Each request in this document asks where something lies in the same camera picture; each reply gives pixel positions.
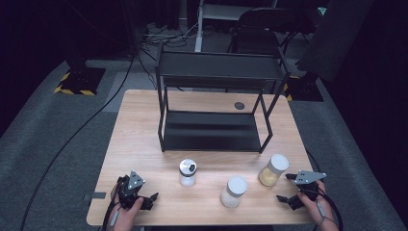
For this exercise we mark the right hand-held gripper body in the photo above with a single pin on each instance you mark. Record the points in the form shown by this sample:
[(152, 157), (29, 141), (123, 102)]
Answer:
[(308, 177)]

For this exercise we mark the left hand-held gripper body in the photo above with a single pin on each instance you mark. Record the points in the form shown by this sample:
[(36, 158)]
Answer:
[(132, 181)]

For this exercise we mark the white-lidded jar of yellow powder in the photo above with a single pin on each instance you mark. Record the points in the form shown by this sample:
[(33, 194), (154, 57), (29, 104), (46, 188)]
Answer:
[(272, 171)]

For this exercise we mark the glass shaker with metal lid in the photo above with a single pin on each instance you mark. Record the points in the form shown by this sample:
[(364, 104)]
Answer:
[(188, 174)]

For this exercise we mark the white-lidded jar of white powder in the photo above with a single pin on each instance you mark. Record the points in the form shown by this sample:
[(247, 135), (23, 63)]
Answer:
[(233, 192)]

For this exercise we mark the black metal two-tier rack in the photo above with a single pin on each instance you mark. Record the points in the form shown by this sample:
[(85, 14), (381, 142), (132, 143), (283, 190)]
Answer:
[(218, 65)]

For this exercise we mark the person's right hand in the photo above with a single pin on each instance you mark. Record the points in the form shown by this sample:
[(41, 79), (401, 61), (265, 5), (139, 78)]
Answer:
[(316, 207)]

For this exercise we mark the person's left hand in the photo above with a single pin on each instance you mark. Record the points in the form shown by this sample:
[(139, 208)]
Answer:
[(123, 216)]

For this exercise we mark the grey tape strip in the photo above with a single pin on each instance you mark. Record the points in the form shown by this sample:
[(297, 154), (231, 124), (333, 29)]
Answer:
[(99, 195)]

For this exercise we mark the round dark table grommet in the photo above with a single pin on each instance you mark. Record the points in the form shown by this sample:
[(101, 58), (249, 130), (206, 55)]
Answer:
[(239, 106)]

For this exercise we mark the hazard-taped black stand base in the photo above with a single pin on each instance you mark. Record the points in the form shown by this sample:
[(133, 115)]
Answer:
[(304, 89), (83, 80)]

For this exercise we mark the dark grey fabric panel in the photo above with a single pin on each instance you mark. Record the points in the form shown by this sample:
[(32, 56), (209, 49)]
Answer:
[(333, 41)]

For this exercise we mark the black folding chair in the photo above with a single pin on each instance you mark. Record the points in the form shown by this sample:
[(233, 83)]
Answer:
[(256, 41)]

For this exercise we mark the white metal table frame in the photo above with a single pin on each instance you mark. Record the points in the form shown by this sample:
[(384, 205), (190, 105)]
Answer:
[(198, 38)]

